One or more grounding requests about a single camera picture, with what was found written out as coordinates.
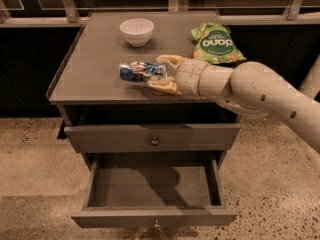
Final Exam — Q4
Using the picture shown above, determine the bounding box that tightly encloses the cream white gripper body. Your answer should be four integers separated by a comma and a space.
175, 59, 209, 97

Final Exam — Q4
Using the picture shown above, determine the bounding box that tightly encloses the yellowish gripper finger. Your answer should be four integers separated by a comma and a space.
156, 55, 186, 70
147, 77, 181, 95

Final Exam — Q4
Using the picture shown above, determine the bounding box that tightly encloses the blue silver redbull can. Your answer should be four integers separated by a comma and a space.
119, 61, 167, 82

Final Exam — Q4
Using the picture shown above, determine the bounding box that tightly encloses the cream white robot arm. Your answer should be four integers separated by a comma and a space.
147, 55, 320, 152

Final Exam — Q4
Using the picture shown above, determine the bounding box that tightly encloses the brass upper drawer knob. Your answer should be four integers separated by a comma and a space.
151, 137, 159, 146

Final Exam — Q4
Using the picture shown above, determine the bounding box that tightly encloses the brass drawer knob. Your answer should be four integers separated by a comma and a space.
153, 219, 160, 228
151, 137, 159, 146

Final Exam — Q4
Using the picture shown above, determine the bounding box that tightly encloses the grey wooden drawer cabinet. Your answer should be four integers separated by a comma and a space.
46, 11, 259, 230

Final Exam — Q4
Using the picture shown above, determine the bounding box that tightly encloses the grey upper drawer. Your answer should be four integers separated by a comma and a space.
65, 123, 240, 153

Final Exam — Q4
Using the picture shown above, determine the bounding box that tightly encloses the grey open middle drawer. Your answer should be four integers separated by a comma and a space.
71, 159, 237, 228

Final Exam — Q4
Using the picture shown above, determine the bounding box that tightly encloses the brass middle drawer knob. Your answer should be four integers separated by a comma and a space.
153, 219, 160, 228

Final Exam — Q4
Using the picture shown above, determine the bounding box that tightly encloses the green dang chip bag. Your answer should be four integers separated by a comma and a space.
191, 23, 246, 65

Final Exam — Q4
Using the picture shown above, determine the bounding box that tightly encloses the white ceramic bowl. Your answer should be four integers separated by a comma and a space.
119, 18, 154, 47

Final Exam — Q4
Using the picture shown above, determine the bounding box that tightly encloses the white cylindrical post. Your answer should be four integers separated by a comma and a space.
299, 55, 320, 99

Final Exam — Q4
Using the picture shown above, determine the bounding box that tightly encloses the metal railing frame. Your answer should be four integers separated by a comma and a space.
0, 0, 320, 27

